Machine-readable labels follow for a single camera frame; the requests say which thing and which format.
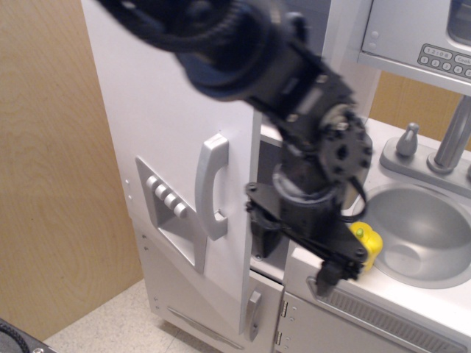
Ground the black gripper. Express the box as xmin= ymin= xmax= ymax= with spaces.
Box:
xmin=246 ymin=182 xmax=367 ymax=297

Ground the silver fridge door handle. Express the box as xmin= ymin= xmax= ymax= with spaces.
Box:
xmin=194 ymin=133 xmax=229 ymax=241

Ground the white toy fridge door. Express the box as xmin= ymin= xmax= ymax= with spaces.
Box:
xmin=80 ymin=0 xmax=263 ymax=335

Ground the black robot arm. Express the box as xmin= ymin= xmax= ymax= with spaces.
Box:
xmin=102 ymin=1 xmax=372 ymax=297

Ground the silver oven vent panel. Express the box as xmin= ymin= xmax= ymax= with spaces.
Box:
xmin=306 ymin=276 xmax=470 ymax=352

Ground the yellow toy bell pepper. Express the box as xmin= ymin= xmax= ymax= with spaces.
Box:
xmin=349 ymin=221 xmax=383 ymax=272

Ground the silver ice dispenser panel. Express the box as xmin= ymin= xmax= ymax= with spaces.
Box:
xmin=135 ymin=157 xmax=207 ymax=274

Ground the white lower freezer door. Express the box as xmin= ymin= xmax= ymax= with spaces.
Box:
xmin=133 ymin=223 xmax=283 ymax=352

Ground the silver toy sink basin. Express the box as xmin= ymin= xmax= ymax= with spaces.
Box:
xmin=362 ymin=184 xmax=470 ymax=289

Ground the silver toy faucet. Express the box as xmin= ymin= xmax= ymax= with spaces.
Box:
xmin=380 ymin=96 xmax=470 ymax=198

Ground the white toy kitchen cabinet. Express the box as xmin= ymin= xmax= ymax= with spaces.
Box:
xmin=251 ymin=1 xmax=470 ymax=347

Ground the toy microwave with keypad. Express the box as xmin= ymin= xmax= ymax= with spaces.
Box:
xmin=358 ymin=0 xmax=470 ymax=96

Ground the black case corner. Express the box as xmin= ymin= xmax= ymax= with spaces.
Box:
xmin=1 ymin=319 xmax=57 ymax=353

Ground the silver freezer door handle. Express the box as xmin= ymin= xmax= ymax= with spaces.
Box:
xmin=244 ymin=290 xmax=262 ymax=342

